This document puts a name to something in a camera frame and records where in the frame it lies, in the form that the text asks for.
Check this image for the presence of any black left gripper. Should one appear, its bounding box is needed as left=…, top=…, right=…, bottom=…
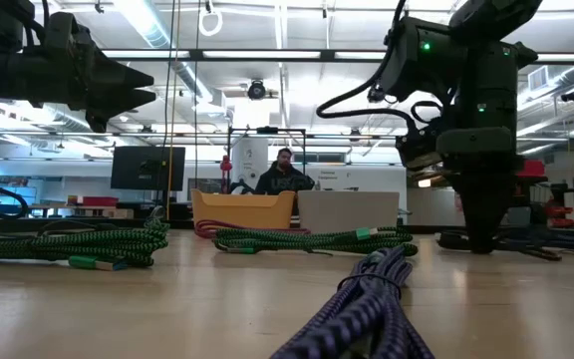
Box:
left=42, top=10, right=157, bottom=135

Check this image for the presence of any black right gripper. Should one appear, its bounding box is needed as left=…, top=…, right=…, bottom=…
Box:
left=395, top=113, right=526, bottom=254

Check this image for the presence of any black usb cable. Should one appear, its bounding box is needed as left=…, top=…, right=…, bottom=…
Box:
left=37, top=218, right=154, bottom=236
left=436, top=229, right=563, bottom=262
left=503, top=226, right=574, bottom=254

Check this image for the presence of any green braided usb cable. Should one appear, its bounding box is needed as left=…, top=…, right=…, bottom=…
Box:
left=0, top=217, right=171, bottom=272
left=211, top=225, right=420, bottom=256

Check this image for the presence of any pink braided usb cable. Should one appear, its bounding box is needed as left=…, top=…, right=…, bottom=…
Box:
left=193, top=217, right=313, bottom=239

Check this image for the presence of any red plastic bin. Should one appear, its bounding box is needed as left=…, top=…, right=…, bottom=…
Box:
left=515, top=159, right=548, bottom=180

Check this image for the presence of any shelf rack with orange parts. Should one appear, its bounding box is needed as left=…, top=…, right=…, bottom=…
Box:
left=514, top=159, right=574, bottom=229

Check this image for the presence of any black tv screen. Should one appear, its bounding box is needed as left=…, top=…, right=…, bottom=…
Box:
left=110, top=145, right=187, bottom=192

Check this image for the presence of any red flat box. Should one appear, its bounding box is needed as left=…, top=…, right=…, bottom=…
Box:
left=66, top=194, right=120, bottom=207

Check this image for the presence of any wooden workbench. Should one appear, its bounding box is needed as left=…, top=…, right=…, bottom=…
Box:
left=26, top=201, right=136, bottom=220

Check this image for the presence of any white plastic bin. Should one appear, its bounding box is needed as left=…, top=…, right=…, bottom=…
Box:
left=296, top=189, right=401, bottom=234

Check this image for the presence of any red stand object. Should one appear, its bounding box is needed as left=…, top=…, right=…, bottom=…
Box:
left=218, top=155, right=234, bottom=194

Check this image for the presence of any black ceiling spotlight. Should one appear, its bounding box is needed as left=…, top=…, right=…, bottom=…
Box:
left=245, top=78, right=268, bottom=102

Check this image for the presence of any yellow plastic bin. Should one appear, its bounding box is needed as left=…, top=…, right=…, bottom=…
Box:
left=190, top=187, right=297, bottom=230

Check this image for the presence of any person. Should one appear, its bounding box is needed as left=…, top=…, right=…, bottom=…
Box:
left=253, top=147, right=317, bottom=196

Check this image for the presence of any white hanging cord ring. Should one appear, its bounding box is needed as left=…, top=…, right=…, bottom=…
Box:
left=198, top=7, right=224, bottom=38

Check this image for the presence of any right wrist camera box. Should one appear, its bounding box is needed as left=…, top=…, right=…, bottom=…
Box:
left=365, top=83, right=393, bottom=106

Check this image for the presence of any black metal rack frame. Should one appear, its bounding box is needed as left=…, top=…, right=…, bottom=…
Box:
left=225, top=125, right=308, bottom=193

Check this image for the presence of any blue braided usb cable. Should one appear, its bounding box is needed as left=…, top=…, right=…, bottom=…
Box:
left=269, top=243, right=436, bottom=359

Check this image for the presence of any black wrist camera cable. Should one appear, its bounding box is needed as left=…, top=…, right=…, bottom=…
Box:
left=315, top=0, right=421, bottom=132

